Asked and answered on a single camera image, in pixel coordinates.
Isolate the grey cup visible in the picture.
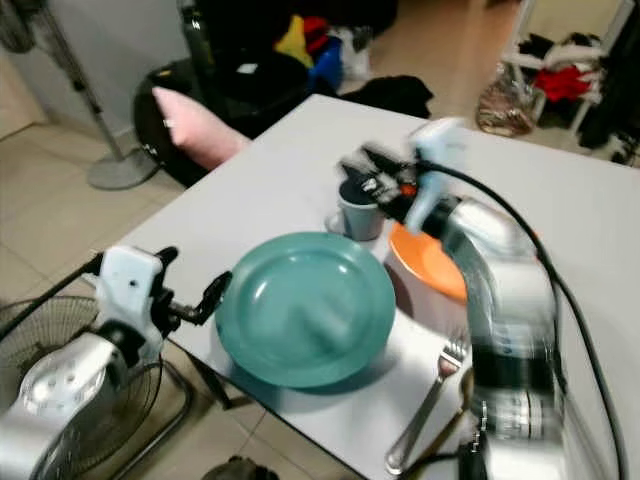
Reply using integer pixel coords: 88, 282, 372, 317
337, 178, 388, 242

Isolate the teal round plate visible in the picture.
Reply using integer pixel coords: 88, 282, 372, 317
215, 232, 397, 389

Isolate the black garment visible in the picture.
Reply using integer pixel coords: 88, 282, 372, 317
340, 75, 435, 119

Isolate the black table leg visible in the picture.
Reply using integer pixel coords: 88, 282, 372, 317
185, 355, 233, 411

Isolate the orange plate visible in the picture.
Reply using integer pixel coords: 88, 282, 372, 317
388, 222, 469, 303

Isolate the blue bag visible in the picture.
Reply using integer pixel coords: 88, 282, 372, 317
310, 38, 343, 93

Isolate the white plastic bag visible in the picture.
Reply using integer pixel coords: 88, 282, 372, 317
335, 28, 372, 83

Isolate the black suitcase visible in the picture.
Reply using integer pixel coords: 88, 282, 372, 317
133, 52, 316, 188

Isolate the yellow cloth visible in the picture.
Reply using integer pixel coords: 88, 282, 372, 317
275, 14, 314, 69

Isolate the brown patterned bag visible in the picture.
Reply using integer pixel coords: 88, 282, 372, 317
475, 65, 537, 138

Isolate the small red cloth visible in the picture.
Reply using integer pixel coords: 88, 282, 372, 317
302, 16, 329, 43

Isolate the black floor fan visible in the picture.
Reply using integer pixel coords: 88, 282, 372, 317
0, 295, 163, 480

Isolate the pink pillow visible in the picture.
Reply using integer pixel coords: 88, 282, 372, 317
152, 86, 251, 171

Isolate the dark robot foot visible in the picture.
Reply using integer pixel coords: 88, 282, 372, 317
203, 455, 277, 480

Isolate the white clothes rack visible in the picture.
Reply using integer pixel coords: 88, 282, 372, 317
502, 0, 629, 151

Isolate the red garment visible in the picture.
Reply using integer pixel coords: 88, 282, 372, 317
532, 65, 595, 104

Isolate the gold spoon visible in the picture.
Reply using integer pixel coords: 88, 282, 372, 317
410, 368, 477, 473

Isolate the silver fork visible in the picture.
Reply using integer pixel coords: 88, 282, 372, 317
385, 338, 469, 476

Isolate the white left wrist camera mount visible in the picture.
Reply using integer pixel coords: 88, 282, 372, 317
98, 246, 167, 336

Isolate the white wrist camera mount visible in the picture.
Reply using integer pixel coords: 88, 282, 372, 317
405, 117, 473, 233
98, 246, 167, 336

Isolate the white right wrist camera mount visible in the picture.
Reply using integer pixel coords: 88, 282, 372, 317
405, 117, 473, 233

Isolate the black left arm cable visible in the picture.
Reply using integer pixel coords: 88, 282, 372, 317
0, 255, 107, 339

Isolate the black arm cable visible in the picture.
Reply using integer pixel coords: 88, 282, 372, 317
445, 162, 633, 480
0, 255, 107, 339

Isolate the grey pedestal fan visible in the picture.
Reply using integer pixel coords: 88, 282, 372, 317
0, 0, 133, 191

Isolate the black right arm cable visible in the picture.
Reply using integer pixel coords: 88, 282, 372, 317
445, 162, 633, 480

